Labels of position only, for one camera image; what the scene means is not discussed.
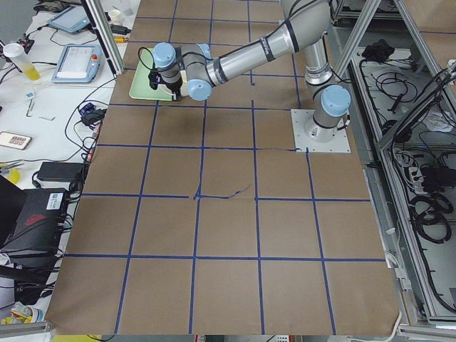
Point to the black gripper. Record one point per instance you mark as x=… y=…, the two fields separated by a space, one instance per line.
x=174 y=87

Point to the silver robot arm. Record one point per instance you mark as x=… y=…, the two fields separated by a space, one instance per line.
x=301 y=31

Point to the green plastic tray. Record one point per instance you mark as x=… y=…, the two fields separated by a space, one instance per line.
x=142 y=83

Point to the white paper cup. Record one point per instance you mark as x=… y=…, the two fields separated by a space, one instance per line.
x=116 y=17

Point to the near teach pendant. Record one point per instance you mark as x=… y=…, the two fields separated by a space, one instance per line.
x=78 y=64

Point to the teach pendant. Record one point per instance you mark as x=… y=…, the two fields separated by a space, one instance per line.
x=71 y=20
x=78 y=64

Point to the far teach pendant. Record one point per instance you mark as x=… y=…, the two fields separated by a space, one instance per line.
x=71 y=20

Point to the black power brick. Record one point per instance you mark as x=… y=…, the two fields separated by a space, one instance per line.
x=59 y=171

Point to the bottle with yellow liquid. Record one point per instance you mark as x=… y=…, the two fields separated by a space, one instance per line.
x=16 y=53

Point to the smartphone with case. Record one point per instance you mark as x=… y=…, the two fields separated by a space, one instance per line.
x=14 y=141

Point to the black computer box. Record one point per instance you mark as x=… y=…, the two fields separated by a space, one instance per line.
x=32 y=223

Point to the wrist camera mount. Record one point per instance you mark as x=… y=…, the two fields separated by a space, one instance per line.
x=154 y=79

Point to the aluminium frame post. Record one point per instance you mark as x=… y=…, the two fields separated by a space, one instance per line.
x=97 y=18

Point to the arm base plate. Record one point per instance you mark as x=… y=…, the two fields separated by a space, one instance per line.
x=309 y=137

